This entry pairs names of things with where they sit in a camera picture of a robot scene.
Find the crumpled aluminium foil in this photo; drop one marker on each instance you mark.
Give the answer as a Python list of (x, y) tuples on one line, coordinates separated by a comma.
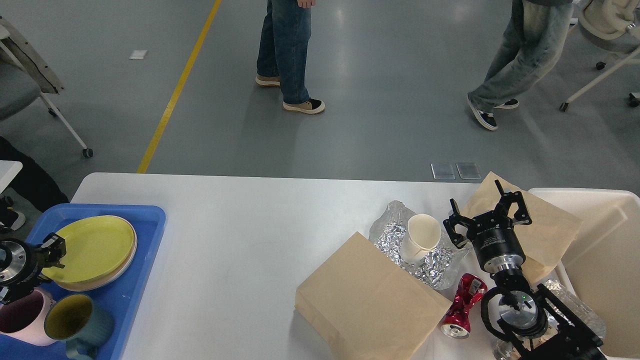
[(438, 269)]

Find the white side table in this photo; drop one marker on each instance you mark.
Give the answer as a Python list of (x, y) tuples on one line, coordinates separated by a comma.
[(8, 171)]

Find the floor socket plate right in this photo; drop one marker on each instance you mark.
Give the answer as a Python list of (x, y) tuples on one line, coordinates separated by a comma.
[(468, 170)]

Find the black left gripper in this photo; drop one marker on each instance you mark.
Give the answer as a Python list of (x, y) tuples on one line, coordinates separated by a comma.
[(22, 263)]

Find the pink mug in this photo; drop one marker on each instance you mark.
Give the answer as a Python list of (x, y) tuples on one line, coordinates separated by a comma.
[(24, 319)]

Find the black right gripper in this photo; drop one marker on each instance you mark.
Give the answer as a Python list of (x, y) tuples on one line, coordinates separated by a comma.
[(497, 240)]

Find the brown paper bag right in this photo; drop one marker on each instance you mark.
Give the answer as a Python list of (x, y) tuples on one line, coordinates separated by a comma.
[(545, 240)]

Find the crushed red can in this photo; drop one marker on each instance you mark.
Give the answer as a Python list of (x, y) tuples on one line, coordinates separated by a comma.
[(470, 291)]

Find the floor socket plate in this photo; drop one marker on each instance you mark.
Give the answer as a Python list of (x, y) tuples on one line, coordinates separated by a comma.
[(468, 170), (443, 171)]

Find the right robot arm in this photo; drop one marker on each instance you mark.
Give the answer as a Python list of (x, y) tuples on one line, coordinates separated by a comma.
[(535, 321)]

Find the dark green mug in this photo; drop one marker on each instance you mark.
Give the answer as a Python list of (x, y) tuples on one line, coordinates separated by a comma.
[(81, 325)]

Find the pink plate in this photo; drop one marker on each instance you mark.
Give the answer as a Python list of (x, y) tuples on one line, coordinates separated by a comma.
[(112, 280)]

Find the person in light jeans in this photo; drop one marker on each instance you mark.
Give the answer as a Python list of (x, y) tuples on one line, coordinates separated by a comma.
[(532, 44)]

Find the white plastic bin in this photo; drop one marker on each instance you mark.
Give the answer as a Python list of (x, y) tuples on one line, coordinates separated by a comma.
[(603, 264)]

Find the white paper cup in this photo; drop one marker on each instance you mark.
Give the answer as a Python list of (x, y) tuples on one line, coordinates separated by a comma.
[(423, 233)]

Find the yellow plastic plate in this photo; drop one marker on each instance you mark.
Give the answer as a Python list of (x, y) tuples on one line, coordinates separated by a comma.
[(92, 250)]

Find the grey chair left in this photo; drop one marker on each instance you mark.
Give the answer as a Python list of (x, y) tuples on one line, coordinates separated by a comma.
[(26, 77)]

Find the floor socket plate left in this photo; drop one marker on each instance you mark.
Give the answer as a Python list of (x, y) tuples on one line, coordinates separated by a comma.
[(443, 171)]

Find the large brown paper bag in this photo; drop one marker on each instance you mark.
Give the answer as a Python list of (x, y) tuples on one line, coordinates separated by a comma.
[(366, 307)]

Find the person in black trousers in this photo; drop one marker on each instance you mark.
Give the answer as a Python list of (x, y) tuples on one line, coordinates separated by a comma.
[(32, 182)]

